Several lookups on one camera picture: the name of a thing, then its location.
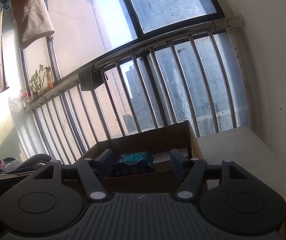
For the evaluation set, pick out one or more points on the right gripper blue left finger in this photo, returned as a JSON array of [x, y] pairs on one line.
[[103, 163]]

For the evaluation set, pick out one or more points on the small potted plant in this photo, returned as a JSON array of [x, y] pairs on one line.
[[37, 80]]

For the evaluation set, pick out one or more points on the dark cloth on railing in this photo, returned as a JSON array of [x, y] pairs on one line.
[[90, 79]]

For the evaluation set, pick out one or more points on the red bottle on sill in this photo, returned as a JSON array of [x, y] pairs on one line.
[[26, 94]]

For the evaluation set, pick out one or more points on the orange bottle on sill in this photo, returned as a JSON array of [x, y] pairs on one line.
[[49, 78]]

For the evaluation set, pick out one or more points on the white side table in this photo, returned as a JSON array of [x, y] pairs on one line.
[[243, 147]]

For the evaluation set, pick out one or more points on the beige hanging towel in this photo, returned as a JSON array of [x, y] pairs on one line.
[[33, 21]]

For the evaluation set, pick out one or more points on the white flat box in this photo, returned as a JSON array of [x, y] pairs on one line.
[[161, 161]]

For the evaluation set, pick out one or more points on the blue wet wipes pack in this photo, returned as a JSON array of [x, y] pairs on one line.
[[132, 164]]

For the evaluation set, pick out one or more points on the metal window railing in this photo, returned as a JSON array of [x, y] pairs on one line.
[[193, 74]]

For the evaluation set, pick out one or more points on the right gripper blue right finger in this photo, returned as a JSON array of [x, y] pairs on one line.
[[180, 164]]

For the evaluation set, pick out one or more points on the brown cardboard box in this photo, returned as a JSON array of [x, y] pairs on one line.
[[179, 136]]

